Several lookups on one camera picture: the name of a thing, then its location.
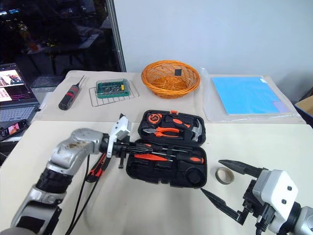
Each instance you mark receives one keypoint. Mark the beige tape roll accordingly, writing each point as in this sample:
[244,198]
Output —
[218,175]

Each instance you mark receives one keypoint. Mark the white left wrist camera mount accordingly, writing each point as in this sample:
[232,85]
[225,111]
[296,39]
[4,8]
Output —
[121,129]

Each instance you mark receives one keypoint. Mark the cardboard box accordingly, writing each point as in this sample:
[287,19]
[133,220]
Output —
[305,107]

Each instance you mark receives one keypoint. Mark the blue sheet in plastic sleeve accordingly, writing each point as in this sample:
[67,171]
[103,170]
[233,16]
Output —
[207,98]

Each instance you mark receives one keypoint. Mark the grey rounded shape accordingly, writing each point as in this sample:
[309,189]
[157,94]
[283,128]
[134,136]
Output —
[9,231]

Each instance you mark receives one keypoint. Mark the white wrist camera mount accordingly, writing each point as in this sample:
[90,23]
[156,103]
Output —
[121,129]
[276,186]

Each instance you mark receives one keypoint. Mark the open laptop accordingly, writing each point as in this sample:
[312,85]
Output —
[14,98]

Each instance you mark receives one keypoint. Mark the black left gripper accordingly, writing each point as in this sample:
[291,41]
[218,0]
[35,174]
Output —
[120,148]

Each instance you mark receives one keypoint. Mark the black plastic tool case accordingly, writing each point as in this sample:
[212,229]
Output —
[171,169]

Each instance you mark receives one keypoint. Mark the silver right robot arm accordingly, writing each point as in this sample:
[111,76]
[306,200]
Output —
[304,220]

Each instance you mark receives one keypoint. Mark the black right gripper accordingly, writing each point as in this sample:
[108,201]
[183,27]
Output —
[252,198]

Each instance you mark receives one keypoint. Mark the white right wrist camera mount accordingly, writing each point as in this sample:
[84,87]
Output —
[276,186]

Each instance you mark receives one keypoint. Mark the green screwdriver bit box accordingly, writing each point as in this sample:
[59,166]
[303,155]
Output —
[112,88]

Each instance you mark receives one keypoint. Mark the black red screwdriver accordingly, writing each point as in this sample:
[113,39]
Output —
[69,96]

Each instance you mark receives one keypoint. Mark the small black square block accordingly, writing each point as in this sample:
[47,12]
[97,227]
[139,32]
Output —
[177,72]

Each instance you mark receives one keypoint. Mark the orange wicker basket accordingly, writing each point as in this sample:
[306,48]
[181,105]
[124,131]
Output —
[168,85]

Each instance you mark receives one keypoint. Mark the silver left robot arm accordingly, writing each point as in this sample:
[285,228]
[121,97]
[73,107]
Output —
[73,149]

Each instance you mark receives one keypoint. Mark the orange black tape measure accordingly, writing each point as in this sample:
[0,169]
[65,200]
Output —
[154,118]

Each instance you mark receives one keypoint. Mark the black orange claw hammer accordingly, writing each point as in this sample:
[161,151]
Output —
[188,127]

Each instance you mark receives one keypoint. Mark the thin black precision screwdriver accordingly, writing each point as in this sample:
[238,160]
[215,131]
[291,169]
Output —
[166,148]

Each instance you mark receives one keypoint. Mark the aluminium frame post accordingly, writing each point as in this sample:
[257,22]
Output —
[117,36]

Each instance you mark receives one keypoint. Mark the black handheld device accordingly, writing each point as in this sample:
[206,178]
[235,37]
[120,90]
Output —
[12,129]

